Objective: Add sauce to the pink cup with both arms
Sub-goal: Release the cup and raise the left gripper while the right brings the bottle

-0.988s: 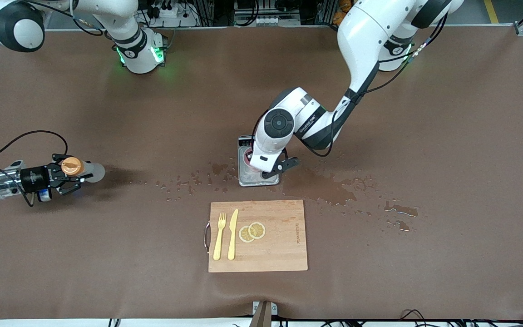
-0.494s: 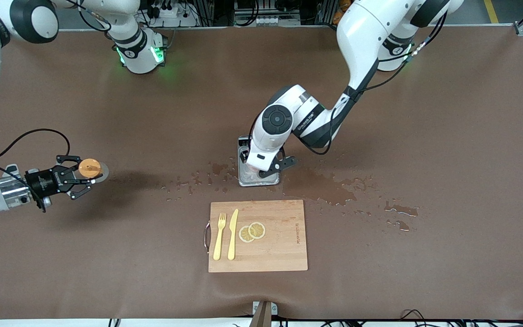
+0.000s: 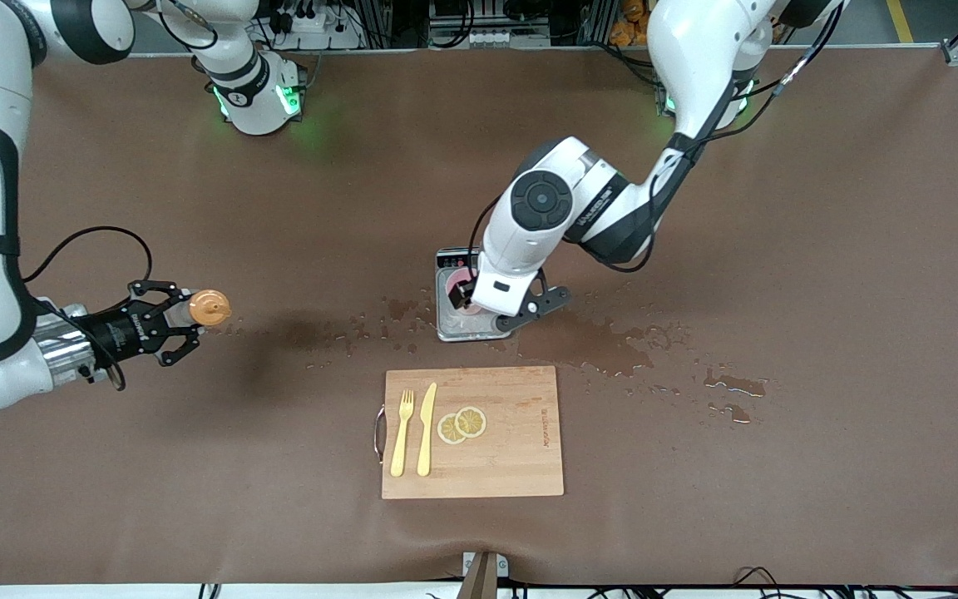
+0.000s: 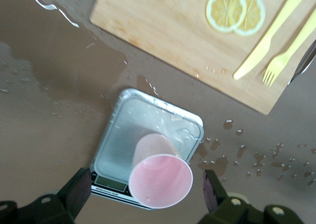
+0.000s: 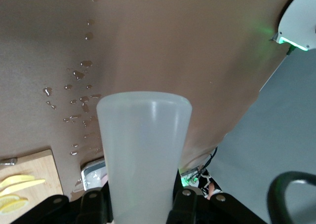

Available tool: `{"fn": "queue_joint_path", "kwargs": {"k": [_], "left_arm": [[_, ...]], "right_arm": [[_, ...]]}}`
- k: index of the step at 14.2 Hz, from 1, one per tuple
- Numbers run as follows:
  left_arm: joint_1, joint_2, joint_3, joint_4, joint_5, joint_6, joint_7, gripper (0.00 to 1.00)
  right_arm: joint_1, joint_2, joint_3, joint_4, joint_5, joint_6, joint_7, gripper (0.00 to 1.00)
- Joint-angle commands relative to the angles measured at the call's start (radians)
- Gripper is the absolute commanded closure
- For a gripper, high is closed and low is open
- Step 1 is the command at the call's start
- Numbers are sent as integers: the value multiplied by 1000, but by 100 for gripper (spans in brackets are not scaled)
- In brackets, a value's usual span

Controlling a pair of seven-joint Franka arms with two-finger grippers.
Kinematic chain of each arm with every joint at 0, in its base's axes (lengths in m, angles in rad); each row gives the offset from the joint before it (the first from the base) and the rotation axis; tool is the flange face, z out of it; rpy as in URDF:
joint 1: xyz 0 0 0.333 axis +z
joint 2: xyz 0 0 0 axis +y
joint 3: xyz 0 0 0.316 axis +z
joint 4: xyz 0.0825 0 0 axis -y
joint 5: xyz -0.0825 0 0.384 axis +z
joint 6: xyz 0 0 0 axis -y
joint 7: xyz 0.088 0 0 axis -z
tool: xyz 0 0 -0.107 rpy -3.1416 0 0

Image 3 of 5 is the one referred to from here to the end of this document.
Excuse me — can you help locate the translucent sauce bottle orange cap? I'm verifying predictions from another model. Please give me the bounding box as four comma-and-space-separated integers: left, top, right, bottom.
165, 289, 233, 334

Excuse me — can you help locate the white power strip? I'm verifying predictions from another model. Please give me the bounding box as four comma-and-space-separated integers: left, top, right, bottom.
275, 0, 363, 49

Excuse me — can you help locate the white terminal block row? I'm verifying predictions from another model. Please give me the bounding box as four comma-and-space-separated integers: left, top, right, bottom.
429, 25, 551, 48

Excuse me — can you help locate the silver digital kitchen scale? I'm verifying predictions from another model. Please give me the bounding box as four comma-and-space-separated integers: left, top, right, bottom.
434, 246, 514, 343

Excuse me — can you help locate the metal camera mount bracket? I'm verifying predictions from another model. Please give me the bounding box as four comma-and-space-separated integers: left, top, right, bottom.
456, 551, 510, 599

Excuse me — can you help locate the yellow plastic fork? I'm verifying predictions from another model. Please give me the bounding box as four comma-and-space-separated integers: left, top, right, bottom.
390, 389, 415, 478

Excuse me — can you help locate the pink plastic cup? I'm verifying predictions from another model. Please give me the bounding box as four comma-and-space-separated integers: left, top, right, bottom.
443, 266, 481, 310

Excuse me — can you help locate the yellow plastic knife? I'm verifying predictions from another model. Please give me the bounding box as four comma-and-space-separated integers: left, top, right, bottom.
417, 382, 438, 478

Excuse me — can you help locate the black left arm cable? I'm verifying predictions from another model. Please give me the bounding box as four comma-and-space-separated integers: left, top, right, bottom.
469, 0, 850, 274

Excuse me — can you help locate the pile of orange objects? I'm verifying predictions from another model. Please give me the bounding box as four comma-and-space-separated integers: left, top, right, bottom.
610, 0, 650, 47

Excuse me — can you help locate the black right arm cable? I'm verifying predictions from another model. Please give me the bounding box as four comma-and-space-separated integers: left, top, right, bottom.
20, 225, 154, 288

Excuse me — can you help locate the bamboo cutting board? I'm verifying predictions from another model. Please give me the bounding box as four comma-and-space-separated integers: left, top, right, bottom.
373, 365, 565, 500

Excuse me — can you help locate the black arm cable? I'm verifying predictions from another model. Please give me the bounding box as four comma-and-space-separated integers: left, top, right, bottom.
20, 225, 154, 288
469, 0, 850, 274

